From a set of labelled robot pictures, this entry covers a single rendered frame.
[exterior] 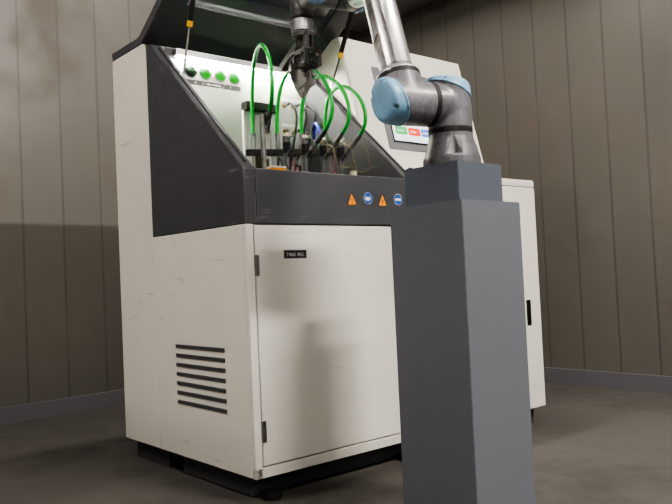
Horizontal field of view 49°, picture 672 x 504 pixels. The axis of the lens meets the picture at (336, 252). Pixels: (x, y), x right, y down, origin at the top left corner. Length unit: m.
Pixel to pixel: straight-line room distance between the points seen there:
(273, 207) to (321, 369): 0.51
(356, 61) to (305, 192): 0.86
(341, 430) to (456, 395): 0.59
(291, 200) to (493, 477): 0.96
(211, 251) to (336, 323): 0.44
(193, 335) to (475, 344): 0.96
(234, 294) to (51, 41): 2.31
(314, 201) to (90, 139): 2.06
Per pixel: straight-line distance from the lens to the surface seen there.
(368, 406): 2.38
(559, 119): 4.13
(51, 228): 3.94
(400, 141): 2.89
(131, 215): 2.73
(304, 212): 2.20
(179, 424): 2.49
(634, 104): 3.94
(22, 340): 3.88
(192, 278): 2.34
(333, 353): 2.26
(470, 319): 1.77
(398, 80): 1.86
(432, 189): 1.87
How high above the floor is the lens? 0.63
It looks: 2 degrees up
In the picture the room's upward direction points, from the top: 3 degrees counter-clockwise
